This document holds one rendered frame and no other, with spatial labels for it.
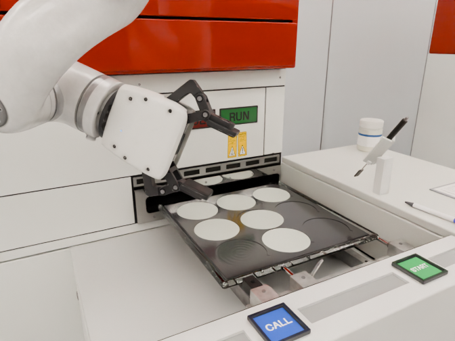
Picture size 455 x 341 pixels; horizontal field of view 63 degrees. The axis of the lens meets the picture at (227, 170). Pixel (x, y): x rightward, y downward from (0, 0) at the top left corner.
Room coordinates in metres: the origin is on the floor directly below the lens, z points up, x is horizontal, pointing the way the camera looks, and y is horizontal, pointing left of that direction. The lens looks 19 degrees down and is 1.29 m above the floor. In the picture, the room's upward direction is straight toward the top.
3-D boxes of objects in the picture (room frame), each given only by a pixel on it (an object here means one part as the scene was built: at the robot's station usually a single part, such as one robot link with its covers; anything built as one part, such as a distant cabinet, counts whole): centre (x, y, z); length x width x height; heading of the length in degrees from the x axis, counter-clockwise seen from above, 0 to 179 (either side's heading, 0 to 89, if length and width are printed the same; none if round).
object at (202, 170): (0.97, 0.04, 0.96); 0.44 x 0.01 x 0.02; 117
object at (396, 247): (0.63, -0.36, 0.89); 0.08 x 0.03 x 0.03; 27
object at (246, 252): (0.78, -0.07, 0.90); 0.34 x 0.34 x 0.01; 27
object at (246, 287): (0.53, -0.04, 0.90); 0.04 x 0.02 x 0.03; 27
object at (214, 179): (0.96, 0.04, 0.89); 0.44 x 0.02 x 0.10; 117
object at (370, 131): (1.14, -0.45, 1.01); 0.07 x 0.07 x 0.10
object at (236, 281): (0.62, -0.16, 0.90); 0.38 x 0.01 x 0.01; 117
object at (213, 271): (0.70, 0.09, 0.90); 0.37 x 0.01 x 0.01; 27
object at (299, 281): (0.52, -0.14, 0.89); 0.08 x 0.03 x 0.03; 27
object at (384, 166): (0.80, -0.34, 1.03); 0.06 x 0.04 x 0.13; 27
